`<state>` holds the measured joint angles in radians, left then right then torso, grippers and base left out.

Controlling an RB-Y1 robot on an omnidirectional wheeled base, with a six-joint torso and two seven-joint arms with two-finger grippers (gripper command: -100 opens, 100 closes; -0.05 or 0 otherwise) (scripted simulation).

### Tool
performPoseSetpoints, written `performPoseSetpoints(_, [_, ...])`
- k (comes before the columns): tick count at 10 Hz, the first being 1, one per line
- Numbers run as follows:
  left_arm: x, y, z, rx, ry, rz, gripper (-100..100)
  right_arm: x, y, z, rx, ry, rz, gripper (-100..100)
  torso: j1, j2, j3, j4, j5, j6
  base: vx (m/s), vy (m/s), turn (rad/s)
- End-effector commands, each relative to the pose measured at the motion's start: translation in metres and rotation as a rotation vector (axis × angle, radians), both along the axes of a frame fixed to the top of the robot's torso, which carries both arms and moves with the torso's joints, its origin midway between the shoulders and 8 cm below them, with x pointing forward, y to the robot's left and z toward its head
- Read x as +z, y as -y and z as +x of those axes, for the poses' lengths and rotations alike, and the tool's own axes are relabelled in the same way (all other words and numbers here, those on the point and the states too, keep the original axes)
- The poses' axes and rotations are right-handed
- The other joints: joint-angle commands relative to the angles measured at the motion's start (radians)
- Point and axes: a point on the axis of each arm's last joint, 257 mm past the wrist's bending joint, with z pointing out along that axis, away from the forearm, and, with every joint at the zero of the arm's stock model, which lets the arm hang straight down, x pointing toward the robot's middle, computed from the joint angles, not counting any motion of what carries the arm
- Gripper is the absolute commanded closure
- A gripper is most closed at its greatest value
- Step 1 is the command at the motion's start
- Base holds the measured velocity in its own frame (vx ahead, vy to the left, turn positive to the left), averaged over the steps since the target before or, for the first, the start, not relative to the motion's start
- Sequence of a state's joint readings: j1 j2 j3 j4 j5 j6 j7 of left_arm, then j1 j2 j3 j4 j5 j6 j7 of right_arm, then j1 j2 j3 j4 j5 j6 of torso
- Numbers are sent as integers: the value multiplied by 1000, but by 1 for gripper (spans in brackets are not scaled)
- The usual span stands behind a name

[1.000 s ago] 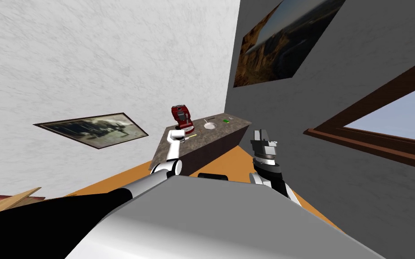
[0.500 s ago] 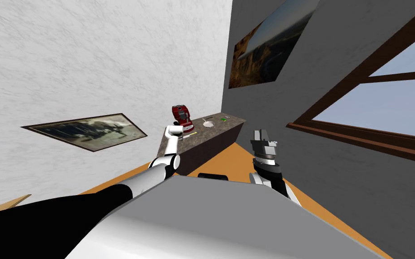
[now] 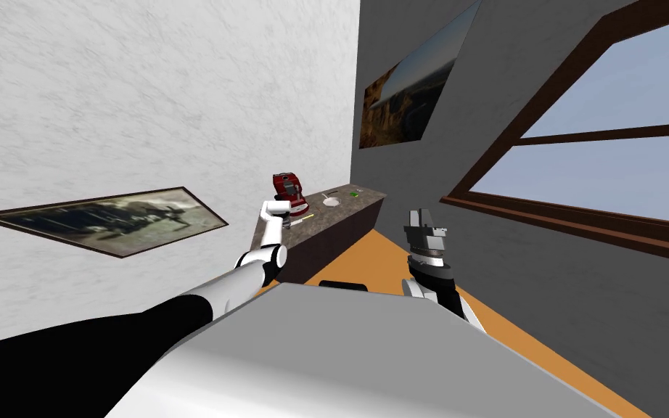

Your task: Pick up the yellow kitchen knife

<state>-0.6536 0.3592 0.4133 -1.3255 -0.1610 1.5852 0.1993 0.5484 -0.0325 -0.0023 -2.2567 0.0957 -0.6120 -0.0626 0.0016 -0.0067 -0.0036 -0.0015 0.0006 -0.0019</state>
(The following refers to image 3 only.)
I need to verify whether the brown framed window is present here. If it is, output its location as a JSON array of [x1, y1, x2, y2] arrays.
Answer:
[[439, 0, 669, 269]]

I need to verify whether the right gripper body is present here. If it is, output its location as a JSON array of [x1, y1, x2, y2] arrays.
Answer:
[[403, 224, 449, 255]]

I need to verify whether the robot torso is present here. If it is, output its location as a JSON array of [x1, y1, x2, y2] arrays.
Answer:
[[104, 279, 623, 418]]

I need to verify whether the brown landscape wall picture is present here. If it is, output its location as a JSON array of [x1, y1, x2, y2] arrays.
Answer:
[[358, 0, 483, 151]]

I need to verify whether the grey framed wall picture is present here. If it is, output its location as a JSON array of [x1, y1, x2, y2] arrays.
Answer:
[[0, 186, 231, 260]]

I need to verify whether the red coffee machine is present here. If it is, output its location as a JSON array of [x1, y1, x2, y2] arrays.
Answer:
[[272, 172, 311, 217]]

